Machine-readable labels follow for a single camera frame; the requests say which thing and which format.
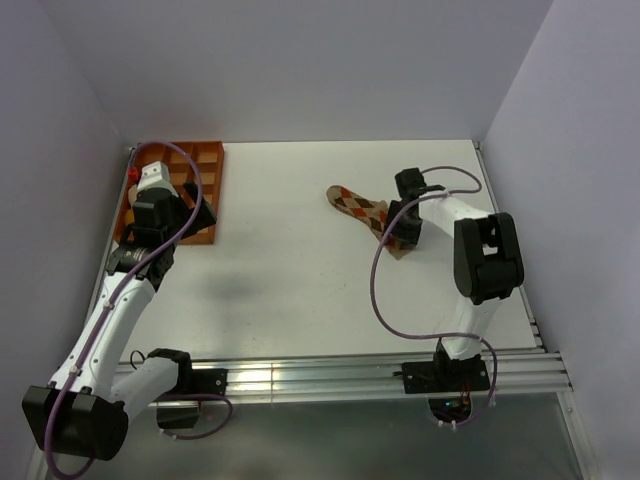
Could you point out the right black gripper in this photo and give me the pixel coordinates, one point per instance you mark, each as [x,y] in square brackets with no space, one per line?
[407,237]

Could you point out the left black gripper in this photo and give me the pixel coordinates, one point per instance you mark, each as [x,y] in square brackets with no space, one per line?
[204,218]

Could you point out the tan argyle sock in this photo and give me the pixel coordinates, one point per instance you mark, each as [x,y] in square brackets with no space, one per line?
[374,214]

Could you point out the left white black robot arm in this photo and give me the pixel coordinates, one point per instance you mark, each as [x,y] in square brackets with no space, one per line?
[83,410]

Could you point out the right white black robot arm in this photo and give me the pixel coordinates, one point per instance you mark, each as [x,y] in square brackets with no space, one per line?
[487,264]

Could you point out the rolled yellow sock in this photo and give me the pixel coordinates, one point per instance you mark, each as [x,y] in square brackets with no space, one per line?
[129,217]

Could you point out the rolled beige sock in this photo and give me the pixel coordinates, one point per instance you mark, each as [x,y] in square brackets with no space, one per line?
[132,195]

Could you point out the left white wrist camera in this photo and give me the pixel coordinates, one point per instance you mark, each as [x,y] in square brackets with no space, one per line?
[154,175]

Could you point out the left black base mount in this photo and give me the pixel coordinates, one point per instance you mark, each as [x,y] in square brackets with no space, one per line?
[208,381]

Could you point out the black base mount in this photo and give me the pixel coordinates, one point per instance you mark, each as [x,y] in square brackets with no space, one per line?
[428,378]
[208,381]

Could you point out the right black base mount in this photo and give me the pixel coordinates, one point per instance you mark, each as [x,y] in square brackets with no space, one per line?
[428,378]

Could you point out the black box under rail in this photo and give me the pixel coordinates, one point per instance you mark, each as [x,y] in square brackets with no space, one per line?
[177,417]

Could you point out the aluminium frame rail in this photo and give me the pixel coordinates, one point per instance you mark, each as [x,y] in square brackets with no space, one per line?
[371,377]

